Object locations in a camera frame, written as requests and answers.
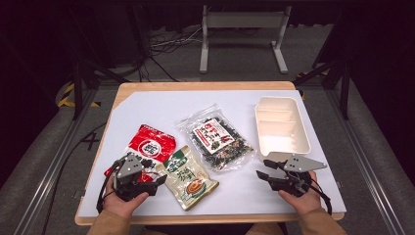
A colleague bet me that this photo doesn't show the yellow black hazard tape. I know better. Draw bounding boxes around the yellow black hazard tape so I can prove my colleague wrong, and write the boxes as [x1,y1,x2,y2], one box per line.
[57,82,101,109]

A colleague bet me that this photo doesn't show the beige green sauce packet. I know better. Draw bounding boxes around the beige green sauce packet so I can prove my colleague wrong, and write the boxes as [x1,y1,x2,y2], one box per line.
[156,145,220,212]

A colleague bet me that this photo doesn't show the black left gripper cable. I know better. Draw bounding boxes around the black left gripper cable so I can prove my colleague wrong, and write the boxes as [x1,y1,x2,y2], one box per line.
[95,160,120,215]

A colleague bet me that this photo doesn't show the white table sheet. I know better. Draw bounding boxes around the white table sheet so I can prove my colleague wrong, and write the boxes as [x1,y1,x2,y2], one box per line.
[77,89,347,218]

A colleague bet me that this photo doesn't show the white compartment food tray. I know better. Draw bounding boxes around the white compartment food tray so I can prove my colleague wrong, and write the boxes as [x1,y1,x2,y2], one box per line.
[254,95,312,162]

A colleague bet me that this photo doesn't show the white metal stand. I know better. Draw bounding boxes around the white metal stand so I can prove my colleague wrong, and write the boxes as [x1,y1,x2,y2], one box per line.
[199,4,293,74]

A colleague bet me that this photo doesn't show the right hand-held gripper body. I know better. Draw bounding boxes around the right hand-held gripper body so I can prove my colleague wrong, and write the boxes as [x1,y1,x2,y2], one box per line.
[271,155,328,198]

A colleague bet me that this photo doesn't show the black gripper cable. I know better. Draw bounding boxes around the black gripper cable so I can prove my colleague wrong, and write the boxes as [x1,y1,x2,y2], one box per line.
[95,160,120,215]
[308,181,334,216]

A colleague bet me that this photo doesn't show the bundle of floor cables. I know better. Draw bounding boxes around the bundle of floor cables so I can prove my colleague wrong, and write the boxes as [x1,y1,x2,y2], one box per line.
[148,26,204,83]

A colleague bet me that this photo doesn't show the black metal stand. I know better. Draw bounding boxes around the black metal stand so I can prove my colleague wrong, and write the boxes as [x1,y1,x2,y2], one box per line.
[293,53,354,120]
[67,6,132,120]

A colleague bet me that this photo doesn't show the clear dried seaweed bag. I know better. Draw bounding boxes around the clear dried seaweed bag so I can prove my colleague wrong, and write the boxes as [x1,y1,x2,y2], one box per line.
[175,103,257,173]

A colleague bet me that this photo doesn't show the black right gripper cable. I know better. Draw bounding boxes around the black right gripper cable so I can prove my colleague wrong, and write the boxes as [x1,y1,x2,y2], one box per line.
[308,181,334,216]

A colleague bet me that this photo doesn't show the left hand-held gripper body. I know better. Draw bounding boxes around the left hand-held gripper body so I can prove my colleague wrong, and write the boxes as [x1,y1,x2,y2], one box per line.
[112,153,159,202]

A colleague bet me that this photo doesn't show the person's left hand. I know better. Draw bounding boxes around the person's left hand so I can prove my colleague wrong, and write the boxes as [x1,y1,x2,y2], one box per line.
[103,176,150,219]

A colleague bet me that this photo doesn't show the aluminium floor rail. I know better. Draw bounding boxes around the aluminium floor rail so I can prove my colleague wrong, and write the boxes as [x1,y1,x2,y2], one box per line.
[12,87,100,235]
[325,88,406,235]

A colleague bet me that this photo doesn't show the red seasoning packet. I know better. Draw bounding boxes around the red seasoning packet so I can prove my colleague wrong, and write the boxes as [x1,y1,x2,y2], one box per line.
[103,123,177,184]

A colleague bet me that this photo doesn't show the person's right hand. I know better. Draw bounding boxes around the person's right hand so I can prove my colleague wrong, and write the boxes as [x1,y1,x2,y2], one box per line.
[277,171,323,216]

